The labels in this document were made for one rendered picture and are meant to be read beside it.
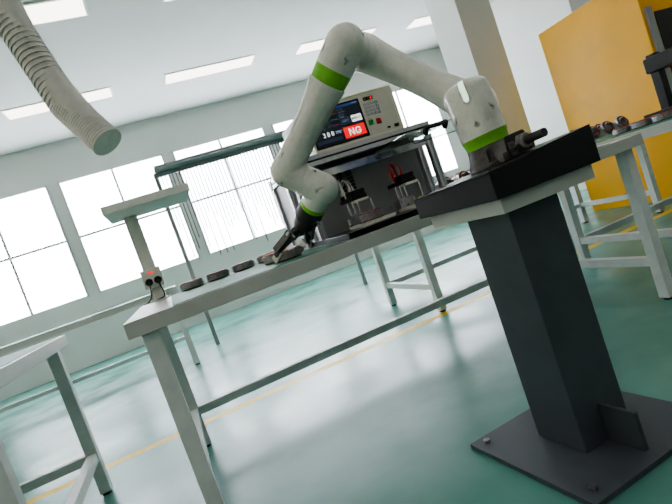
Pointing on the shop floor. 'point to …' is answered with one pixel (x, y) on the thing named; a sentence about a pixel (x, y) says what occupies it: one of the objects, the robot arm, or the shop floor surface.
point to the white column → (477, 52)
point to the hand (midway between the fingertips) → (288, 253)
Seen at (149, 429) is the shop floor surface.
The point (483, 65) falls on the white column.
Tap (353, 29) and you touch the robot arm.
